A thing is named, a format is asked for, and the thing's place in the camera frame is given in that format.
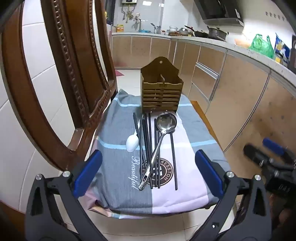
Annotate grey pink patterned cloth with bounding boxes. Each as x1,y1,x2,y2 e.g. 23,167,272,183
87,89,232,219

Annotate orange plastic bag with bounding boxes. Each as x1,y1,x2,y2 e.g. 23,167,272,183
234,38,251,49

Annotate bundle of black chopsticks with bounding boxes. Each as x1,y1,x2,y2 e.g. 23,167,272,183
133,112,178,191

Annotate row of wall hooks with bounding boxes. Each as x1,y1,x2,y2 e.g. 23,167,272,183
268,13,289,22

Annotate black wok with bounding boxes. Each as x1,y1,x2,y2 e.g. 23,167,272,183
184,25,210,37

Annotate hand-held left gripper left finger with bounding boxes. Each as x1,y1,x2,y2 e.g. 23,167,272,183
25,149,109,241

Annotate green plastic bag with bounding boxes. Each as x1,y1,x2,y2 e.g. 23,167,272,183
249,34,275,58

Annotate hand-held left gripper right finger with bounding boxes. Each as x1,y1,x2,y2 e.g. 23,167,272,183
192,149,272,241

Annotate tan kitchen base cabinets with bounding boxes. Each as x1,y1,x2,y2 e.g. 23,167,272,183
112,35,296,232

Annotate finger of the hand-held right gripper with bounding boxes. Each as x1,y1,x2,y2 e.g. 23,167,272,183
243,144,275,167
263,138,296,163

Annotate black range hood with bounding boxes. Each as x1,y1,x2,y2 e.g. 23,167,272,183
194,0,244,26

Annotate wooden slatted utensil holder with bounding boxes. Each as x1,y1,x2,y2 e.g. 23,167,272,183
141,56,184,114

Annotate chrome sink faucet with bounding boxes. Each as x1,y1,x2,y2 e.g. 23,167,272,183
135,14,145,32

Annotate blue snack bag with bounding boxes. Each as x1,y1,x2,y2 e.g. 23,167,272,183
274,33,290,63

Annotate black lidded cooking pot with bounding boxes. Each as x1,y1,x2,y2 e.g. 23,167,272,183
207,27,229,41

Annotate stainless steel ladle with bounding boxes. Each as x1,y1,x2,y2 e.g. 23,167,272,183
138,112,177,190

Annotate carved wooden chair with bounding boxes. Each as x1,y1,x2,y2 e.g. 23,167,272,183
0,0,223,216

